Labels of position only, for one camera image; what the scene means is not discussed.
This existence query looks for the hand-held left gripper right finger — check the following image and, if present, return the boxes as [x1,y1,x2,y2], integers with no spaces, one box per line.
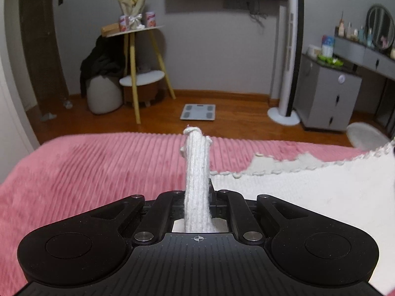
[210,189,312,246]

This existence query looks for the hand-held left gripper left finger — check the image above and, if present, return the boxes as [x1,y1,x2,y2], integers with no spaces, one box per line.
[88,190,186,246]

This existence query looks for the white ribbed knit sweater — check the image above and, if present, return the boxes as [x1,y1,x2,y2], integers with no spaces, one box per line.
[180,125,395,296]

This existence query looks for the black clothes pile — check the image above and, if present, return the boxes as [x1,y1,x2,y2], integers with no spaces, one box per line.
[80,35,128,97]

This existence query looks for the pink ribbed blanket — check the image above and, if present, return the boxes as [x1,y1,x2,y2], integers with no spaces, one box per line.
[0,131,371,296]

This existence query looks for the grey bathroom scale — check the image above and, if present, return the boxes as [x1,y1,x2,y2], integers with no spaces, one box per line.
[180,104,216,121]

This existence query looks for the brown wooden stool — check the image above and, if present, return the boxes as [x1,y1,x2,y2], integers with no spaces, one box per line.
[123,83,161,107]

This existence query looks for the grey round pouf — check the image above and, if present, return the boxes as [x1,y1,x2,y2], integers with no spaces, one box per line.
[86,75,123,115]

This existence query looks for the grey bedside cabinet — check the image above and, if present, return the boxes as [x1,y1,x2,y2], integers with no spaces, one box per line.
[293,53,363,134]

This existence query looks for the yellow-legged side table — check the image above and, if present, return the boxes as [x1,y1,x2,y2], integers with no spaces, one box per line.
[101,24,176,124]

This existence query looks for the white tower fan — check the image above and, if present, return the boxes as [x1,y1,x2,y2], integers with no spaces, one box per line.
[267,0,305,127]

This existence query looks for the green leafy decoration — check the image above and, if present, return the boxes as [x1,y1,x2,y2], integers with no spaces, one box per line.
[317,55,344,67]

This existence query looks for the small wooden box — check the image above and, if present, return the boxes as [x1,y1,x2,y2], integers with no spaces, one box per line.
[101,23,121,35]

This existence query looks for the blue and white box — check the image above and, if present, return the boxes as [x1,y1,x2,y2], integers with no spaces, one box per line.
[321,35,336,57]

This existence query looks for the grey dressing table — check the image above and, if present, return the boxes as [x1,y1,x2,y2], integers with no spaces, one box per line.
[334,35,395,82]

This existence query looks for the cream wrapped bouquet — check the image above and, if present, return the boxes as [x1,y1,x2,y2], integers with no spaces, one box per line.
[111,0,152,32]

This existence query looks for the dark brown door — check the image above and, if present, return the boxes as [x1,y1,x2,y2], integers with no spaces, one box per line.
[19,0,70,112]

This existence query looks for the group of cosmetic bottles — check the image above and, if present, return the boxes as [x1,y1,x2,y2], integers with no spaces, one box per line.
[335,10,375,47]

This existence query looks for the round black-framed mirror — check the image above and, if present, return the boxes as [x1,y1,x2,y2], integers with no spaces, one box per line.
[366,4,395,52]

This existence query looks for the black dangling cables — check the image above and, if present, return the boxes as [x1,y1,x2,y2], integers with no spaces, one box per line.
[246,1,266,29]

